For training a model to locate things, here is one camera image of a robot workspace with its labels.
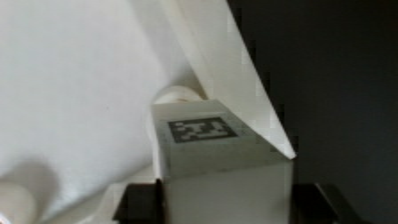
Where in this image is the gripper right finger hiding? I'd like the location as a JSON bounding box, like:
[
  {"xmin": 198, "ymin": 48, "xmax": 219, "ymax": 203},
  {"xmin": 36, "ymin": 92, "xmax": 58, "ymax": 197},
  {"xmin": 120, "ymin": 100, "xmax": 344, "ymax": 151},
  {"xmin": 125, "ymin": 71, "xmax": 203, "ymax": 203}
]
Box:
[{"xmin": 290, "ymin": 183, "xmax": 368, "ymax": 224}]

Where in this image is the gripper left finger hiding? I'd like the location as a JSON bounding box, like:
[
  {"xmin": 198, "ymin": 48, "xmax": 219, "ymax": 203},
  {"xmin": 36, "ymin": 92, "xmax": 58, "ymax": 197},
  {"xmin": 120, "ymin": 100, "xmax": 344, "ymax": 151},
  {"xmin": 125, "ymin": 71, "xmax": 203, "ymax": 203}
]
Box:
[{"xmin": 113, "ymin": 180, "xmax": 166, "ymax": 224}]

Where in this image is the white table leg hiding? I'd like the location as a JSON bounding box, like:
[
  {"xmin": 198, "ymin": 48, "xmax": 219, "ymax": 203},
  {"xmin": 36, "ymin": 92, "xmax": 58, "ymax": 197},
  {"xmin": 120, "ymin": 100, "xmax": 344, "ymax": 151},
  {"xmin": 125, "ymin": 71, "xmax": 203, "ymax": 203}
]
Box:
[{"xmin": 150, "ymin": 86, "xmax": 294, "ymax": 224}]

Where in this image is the white square table top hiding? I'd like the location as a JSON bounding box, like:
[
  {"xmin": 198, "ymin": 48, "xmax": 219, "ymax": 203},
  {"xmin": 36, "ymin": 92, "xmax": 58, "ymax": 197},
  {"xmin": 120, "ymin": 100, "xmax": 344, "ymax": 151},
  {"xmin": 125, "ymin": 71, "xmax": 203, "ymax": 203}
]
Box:
[{"xmin": 0, "ymin": 0, "xmax": 294, "ymax": 224}]

